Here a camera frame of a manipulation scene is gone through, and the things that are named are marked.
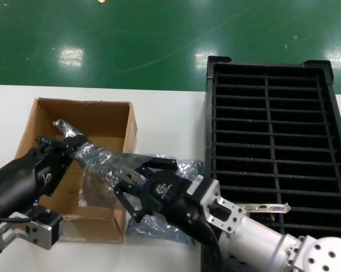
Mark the flat grey antistatic bag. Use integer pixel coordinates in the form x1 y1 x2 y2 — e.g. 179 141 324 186
124 157 204 247

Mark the wrist camera silver bracket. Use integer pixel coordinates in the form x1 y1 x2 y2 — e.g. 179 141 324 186
0 204 64 252
187 174 245 236

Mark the left wrist camera silver bracket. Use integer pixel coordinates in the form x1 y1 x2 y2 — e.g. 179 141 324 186
0 204 64 252

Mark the black slotted plastic container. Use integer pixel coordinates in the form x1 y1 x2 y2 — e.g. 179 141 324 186
200 56 341 272

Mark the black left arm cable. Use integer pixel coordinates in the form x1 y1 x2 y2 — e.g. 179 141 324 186
0 211 37 226

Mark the graphics card in tray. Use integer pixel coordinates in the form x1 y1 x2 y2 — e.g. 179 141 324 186
238 201 292 224

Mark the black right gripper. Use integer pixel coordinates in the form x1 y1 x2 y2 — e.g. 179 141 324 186
115 158 222 248

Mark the brown cardboard box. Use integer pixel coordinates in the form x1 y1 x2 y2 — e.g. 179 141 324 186
14 97 138 244

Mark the translucent antistatic bag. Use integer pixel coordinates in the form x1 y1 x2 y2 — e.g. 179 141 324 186
53 118 151 212

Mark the right wrist camera silver bracket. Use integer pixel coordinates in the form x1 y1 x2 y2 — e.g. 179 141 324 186
187 174 245 236

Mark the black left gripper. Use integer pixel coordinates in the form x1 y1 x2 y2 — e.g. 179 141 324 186
0 134 89 220

